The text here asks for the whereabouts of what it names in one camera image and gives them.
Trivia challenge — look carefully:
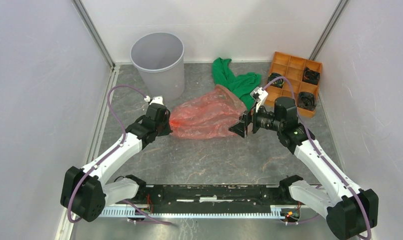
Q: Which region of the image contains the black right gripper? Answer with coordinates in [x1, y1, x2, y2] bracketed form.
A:
[228, 101, 283, 139]

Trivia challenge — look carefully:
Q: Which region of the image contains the red plastic trash bag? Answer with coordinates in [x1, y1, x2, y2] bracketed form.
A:
[169, 84, 247, 140]

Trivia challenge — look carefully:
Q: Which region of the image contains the grey plastic trash bin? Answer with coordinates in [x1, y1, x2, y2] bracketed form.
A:
[129, 32, 185, 102]

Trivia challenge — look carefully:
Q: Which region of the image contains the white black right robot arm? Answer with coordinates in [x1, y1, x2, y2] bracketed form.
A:
[228, 96, 379, 240]

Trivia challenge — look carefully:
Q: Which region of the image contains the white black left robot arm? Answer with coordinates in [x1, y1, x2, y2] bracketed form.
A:
[60, 101, 171, 222]

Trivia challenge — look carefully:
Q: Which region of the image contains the green cloth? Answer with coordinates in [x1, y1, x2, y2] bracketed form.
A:
[212, 57, 262, 110]

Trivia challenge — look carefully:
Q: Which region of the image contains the orange compartment tray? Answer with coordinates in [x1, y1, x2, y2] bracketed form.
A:
[265, 51, 323, 118]

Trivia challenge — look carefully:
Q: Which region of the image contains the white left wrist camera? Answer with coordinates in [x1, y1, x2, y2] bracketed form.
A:
[144, 95, 165, 106]

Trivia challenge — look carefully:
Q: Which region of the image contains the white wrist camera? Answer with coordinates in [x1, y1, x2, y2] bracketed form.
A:
[250, 86, 268, 113]
[144, 95, 165, 106]

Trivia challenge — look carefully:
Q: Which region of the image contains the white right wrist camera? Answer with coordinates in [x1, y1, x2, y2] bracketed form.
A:
[250, 86, 268, 113]

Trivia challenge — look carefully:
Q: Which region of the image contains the black yellow cable coil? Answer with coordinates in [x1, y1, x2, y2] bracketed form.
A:
[267, 72, 286, 89]

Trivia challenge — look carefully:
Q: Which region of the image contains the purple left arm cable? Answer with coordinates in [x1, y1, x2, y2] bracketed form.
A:
[66, 84, 174, 227]

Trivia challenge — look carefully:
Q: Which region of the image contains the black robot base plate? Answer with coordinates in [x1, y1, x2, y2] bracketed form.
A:
[129, 184, 299, 214]

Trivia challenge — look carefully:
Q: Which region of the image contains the black red cable coil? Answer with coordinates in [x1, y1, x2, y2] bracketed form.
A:
[302, 66, 321, 86]

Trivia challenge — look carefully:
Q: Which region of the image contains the white slotted cable duct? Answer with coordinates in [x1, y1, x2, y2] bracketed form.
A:
[98, 205, 284, 219]

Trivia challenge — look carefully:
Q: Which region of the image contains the aluminium corner post left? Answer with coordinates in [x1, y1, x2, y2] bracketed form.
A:
[71, 0, 116, 69]

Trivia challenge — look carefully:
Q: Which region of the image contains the aluminium corner post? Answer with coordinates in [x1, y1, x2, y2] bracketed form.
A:
[308, 0, 350, 61]
[71, 0, 116, 69]

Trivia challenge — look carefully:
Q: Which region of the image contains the aluminium corner post right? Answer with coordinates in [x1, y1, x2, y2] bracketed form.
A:
[308, 0, 350, 61]

